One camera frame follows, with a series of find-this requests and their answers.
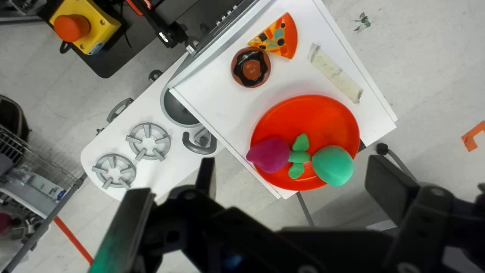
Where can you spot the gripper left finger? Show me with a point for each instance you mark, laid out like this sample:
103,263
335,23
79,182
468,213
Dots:
178,212

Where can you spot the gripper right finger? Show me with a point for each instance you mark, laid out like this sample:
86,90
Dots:
424,212

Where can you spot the green round plushie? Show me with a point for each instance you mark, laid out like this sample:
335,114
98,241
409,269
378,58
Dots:
333,166

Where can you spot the purple beet plushie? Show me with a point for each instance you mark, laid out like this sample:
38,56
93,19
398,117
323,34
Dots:
268,154

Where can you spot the orange plate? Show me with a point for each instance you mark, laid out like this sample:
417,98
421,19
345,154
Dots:
318,121

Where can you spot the grey toy tap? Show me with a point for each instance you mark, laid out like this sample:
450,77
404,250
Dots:
197,146

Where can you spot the grey toy burner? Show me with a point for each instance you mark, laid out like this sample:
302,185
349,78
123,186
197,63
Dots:
148,141
113,171

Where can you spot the orange floor tape piece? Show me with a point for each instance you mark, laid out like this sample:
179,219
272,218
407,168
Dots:
471,138

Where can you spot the grey toy sink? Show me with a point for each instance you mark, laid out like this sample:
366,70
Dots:
178,110

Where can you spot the white toy kitchen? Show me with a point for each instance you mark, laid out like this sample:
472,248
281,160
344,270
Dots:
151,110

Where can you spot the grey stove knob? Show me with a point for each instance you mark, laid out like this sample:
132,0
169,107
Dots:
155,76
118,108

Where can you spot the chocolate toy donut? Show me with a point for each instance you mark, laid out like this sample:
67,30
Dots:
251,68

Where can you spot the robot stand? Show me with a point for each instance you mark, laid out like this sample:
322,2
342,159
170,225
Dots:
113,60

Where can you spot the strip of masking tape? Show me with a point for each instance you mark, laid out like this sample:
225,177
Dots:
335,72

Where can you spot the toy pizza slice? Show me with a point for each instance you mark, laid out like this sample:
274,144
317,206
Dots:
282,38

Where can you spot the yellow emergency stop button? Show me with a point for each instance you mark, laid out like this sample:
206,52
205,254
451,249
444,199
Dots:
81,24

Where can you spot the black clamp bracket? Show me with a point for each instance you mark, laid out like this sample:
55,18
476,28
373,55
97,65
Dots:
163,26

